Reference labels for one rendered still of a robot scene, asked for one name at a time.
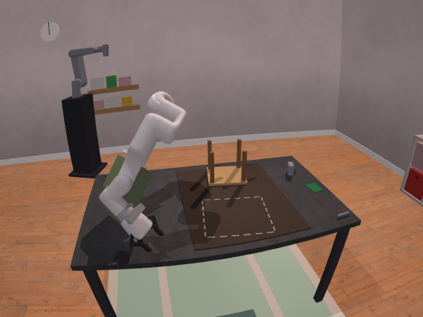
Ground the wooden stool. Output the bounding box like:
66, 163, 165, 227
206, 139, 247, 186

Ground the brown floor mat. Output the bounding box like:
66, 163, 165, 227
176, 163, 311, 250

